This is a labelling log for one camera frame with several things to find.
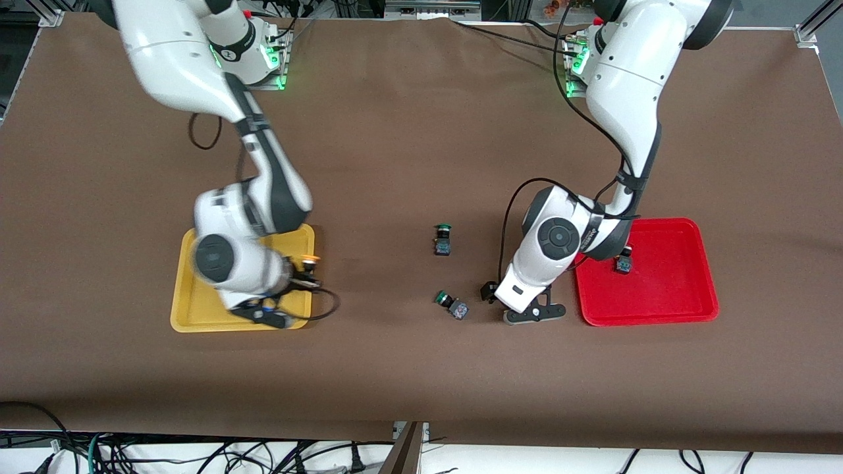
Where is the thin black cable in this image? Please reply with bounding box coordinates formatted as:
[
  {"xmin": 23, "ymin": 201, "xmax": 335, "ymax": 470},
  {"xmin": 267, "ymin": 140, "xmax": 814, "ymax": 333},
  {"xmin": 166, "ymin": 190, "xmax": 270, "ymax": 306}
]
[{"xmin": 451, "ymin": 18, "xmax": 582, "ymax": 57}]

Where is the yellow plastic tray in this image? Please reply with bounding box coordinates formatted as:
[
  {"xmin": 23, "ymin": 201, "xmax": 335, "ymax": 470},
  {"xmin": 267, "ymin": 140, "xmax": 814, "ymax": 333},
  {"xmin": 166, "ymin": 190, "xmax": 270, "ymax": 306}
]
[{"xmin": 170, "ymin": 223, "xmax": 317, "ymax": 333}]

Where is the red plastic tray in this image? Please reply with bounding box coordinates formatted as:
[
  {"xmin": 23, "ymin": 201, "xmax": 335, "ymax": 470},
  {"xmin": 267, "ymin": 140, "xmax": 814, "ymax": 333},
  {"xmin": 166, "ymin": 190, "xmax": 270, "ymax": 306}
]
[{"xmin": 573, "ymin": 218, "xmax": 720, "ymax": 327}]

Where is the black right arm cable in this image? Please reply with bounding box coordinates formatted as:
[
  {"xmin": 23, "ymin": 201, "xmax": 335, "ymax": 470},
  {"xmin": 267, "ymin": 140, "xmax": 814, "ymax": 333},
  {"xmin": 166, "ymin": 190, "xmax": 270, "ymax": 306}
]
[{"xmin": 188, "ymin": 113, "xmax": 342, "ymax": 324}]

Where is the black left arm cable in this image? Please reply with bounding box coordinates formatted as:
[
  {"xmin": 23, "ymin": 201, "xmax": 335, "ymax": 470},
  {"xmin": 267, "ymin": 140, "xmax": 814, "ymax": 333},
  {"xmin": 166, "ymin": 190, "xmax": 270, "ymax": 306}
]
[{"xmin": 497, "ymin": 0, "xmax": 644, "ymax": 281}]

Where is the aluminium frame profile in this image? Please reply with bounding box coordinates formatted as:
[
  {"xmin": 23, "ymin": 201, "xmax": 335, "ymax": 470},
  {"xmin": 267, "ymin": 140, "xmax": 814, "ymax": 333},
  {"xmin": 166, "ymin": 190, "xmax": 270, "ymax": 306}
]
[
  {"xmin": 26, "ymin": 0, "xmax": 65, "ymax": 28},
  {"xmin": 793, "ymin": 0, "xmax": 843, "ymax": 48}
]

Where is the brown table cover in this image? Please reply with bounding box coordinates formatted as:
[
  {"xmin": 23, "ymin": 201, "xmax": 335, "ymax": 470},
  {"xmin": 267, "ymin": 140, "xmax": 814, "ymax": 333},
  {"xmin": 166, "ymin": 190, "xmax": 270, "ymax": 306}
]
[{"xmin": 0, "ymin": 12, "xmax": 843, "ymax": 455}]

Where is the thick black floor cable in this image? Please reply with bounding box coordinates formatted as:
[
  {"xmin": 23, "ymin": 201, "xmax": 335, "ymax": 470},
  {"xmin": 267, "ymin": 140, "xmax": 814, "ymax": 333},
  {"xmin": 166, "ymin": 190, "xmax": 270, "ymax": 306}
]
[{"xmin": 0, "ymin": 401, "xmax": 70, "ymax": 452}]

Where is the grey metal box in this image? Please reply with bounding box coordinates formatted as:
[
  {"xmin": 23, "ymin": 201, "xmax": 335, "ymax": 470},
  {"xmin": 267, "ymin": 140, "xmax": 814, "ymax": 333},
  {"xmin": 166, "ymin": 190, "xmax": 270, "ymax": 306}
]
[{"xmin": 385, "ymin": 0, "xmax": 482, "ymax": 20}]

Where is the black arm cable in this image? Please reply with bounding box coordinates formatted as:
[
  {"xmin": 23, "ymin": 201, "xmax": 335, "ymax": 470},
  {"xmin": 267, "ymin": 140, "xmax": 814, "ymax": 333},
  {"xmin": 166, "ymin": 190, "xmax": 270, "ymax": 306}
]
[
  {"xmin": 497, "ymin": 0, "xmax": 644, "ymax": 281},
  {"xmin": 188, "ymin": 113, "xmax": 342, "ymax": 324}
]

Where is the yellow push button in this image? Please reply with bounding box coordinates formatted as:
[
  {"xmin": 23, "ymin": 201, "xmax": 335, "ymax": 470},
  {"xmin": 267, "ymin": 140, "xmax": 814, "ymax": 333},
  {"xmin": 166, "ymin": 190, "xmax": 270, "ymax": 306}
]
[{"xmin": 294, "ymin": 255, "xmax": 323, "ymax": 291}]

